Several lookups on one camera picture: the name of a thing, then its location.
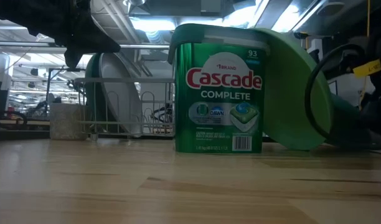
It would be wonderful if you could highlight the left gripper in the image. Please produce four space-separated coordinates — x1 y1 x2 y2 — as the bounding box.
0 0 121 70

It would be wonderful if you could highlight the teal plate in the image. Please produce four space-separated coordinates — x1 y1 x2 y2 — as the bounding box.
326 92 381 151

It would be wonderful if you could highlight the grey plate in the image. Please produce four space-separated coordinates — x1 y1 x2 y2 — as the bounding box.
98 52 144 138

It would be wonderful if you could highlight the clear plastic measuring cup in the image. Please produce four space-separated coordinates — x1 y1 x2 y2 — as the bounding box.
49 101 89 141

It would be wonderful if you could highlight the light green plate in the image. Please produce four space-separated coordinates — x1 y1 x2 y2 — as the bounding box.
259 27 334 151

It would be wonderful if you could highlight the green Cascade detergent tub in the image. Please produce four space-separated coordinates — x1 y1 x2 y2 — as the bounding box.
167 23 271 154

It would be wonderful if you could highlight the yellow cable label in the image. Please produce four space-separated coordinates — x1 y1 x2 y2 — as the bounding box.
352 58 381 79

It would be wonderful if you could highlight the black cable loop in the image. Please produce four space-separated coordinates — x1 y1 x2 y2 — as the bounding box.
303 42 367 141

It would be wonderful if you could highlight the wire dish rack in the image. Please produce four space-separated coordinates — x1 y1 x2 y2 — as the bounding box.
73 77 176 140

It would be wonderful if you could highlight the black aluminium frame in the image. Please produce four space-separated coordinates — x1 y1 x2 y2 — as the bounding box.
0 128 51 141

